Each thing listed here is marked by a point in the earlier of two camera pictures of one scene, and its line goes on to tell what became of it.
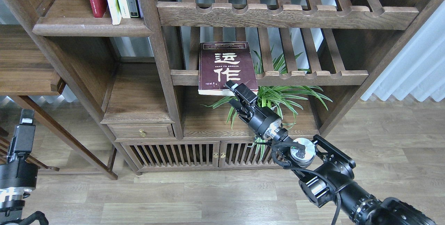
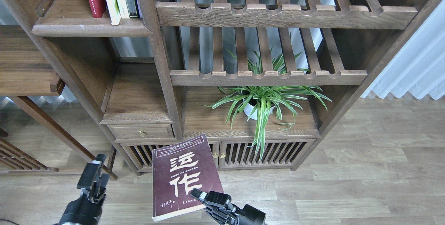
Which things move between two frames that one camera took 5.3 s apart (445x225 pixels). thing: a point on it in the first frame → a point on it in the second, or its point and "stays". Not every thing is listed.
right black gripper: x=261 y=120 → x=218 y=207
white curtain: x=419 y=69 stays
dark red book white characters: x=220 y=62 → x=177 y=168
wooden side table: x=27 y=68 stays
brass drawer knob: x=142 y=133 stays
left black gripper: x=18 y=175 → x=87 y=210
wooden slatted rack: x=5 y=143 stays
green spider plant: x=281 y=99 stays
